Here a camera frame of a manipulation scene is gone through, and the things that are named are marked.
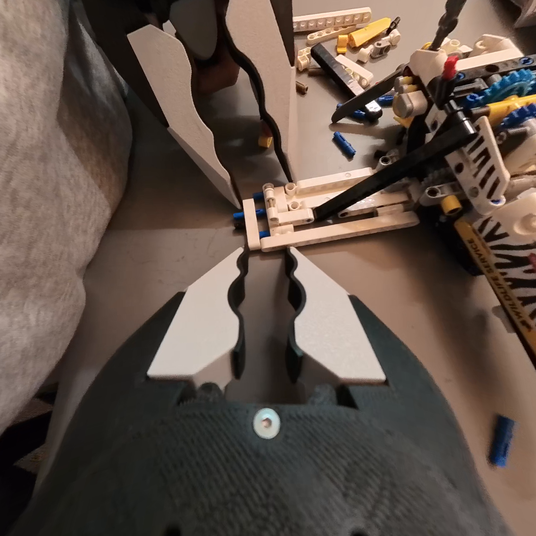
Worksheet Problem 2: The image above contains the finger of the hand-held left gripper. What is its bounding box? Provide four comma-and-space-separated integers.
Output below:
126, 25, 243, 210
224, 0, 300, 182

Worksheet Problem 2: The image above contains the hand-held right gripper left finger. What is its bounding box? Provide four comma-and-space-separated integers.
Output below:
146, 246, 248, 384

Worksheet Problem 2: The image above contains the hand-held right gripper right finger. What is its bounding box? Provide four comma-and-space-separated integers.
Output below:
286, 246, 387, 389

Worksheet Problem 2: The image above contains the zebra striped lego helicopter model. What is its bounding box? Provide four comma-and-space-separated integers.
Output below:
260, 0, 536, 361

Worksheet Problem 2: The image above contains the short white lego beam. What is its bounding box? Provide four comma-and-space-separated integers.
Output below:
231, 190, 273, 252

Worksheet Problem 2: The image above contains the long black lego beam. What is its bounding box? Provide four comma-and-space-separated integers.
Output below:
311, 43, 365, 95

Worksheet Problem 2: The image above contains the thin white lego beam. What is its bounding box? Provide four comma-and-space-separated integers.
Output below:
306, 24, 356, 46

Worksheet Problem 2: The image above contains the yellow curved lego panel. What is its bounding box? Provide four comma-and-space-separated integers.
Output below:
348, 17, 392, 47

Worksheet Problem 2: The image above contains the white grey lego connector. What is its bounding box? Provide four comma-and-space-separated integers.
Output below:
358, 29, 400, 63

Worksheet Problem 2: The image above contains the person's left hand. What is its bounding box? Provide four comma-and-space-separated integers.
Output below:
193, 43, 259, 95

